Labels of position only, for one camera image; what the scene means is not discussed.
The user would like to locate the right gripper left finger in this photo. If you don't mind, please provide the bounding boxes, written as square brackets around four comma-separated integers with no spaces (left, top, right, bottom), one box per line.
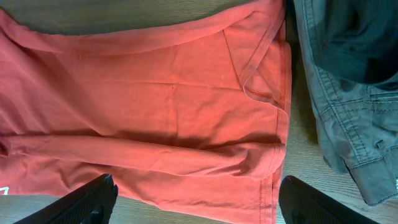
[14,174,118,224]

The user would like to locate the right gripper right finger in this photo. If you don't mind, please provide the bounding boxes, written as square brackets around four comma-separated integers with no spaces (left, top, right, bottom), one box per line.
[279,175,378,224]

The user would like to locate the red t-shirt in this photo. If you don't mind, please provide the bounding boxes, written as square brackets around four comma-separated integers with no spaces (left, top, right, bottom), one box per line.
[1,1,291,223]

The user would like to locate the grey folded garment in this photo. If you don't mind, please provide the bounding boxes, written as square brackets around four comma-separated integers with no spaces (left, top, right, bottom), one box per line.
[294,0,397,206]

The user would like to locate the black folded shirt white letters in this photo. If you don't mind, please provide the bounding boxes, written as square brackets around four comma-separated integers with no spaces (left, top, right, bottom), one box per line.
[313,0,397,90]

